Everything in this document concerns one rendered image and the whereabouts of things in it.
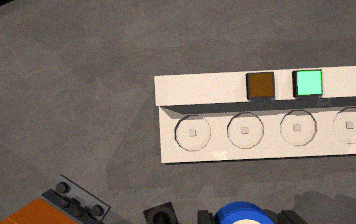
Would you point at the white push-button box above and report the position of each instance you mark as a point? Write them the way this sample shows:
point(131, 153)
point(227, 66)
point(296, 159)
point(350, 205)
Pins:
point(162, 214)

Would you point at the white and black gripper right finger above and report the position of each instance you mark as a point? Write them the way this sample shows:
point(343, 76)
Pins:
point(289, 217)

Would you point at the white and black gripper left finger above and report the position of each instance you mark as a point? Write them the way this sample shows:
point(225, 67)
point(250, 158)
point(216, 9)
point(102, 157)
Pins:
point(204, 217)

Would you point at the beige tray with round nests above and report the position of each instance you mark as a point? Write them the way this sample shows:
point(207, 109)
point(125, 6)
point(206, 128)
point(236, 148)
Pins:
point(257, 114)

